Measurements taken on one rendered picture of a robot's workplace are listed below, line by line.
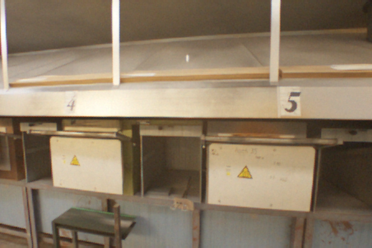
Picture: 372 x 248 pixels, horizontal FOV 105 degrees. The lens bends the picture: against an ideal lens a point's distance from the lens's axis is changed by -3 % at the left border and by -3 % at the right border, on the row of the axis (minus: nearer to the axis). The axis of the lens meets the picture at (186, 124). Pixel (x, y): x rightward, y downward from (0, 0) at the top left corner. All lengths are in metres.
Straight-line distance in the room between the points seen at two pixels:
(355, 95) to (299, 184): 0.55
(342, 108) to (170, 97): 0.80
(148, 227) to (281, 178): 1.12
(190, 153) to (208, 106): 1.06
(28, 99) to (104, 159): 0.61
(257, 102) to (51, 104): 1.19
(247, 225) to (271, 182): 0.48
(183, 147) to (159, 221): 0.75
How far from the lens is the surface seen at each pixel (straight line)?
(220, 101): 0.77
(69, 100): 1.14
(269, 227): 1.49
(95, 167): 1.31
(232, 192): 1.08
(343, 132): 1.34
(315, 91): 0.92
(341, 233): 1.71
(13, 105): 1.49
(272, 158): 1.05
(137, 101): 0.86
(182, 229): 1.49
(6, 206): 2.61
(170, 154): 1.80
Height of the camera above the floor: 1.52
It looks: 4 degrees down
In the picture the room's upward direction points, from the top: straight up
